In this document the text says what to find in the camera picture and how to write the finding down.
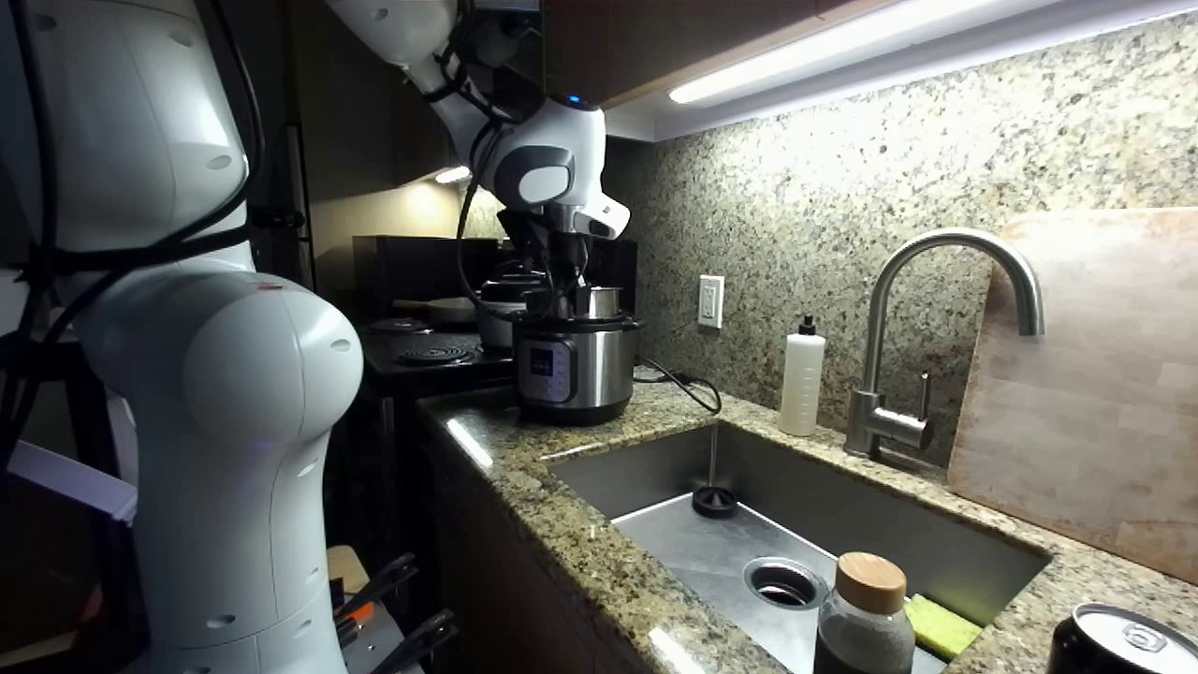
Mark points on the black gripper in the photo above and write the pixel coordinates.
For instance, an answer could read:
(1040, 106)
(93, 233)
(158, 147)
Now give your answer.
(562, 260)

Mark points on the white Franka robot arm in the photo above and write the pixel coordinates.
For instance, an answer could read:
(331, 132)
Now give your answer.
(228, 414)

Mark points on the white black cooker pot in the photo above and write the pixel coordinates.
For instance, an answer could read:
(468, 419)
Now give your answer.
(495, 321)

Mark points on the black sink stopper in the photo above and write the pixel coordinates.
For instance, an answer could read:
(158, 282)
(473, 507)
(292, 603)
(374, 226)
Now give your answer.
(714, 503)

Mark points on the stainless steel sink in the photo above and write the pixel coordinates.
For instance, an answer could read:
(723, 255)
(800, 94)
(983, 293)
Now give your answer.
(699, 548)

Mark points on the black silver pressure cooker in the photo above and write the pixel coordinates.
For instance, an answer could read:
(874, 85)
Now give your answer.
(582, 367)

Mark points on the black stove top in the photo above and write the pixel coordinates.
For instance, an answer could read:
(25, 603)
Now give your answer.
(415, 351)

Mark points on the white soap bottle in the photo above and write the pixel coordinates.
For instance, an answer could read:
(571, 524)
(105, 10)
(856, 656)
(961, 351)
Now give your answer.
(802, 381)

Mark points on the dark upper kitchen cabinet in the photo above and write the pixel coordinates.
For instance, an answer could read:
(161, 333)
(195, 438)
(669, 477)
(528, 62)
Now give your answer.
(649, 37)

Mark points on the dark kitchen cabinet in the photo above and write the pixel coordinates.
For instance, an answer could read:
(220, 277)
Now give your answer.
(649, 37)
(500, 575)

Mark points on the dark lower kitchen cabinet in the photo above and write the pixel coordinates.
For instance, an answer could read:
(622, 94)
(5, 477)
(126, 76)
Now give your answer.
(500, 575)

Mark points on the silver gooseneck faucet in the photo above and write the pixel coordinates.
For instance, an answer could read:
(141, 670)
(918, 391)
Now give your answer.
(890, 312)

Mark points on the under-cabinet light strip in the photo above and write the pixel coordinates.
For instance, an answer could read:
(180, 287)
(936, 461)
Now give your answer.
(899, 42)

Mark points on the glass bottle with cork lid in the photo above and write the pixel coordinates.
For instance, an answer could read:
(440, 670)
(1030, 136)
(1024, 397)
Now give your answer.
(864, 624)

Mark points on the green sponge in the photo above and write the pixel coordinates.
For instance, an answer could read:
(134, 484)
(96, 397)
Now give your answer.
(941, 625)

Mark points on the wooden cutting board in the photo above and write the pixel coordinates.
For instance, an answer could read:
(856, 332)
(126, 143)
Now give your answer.
(1099, 397)

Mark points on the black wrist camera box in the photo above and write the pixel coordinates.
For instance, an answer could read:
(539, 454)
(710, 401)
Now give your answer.
(518, 226)

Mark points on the white wall outlet plate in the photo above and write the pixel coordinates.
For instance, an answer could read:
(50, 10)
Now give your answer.
(710, 302)

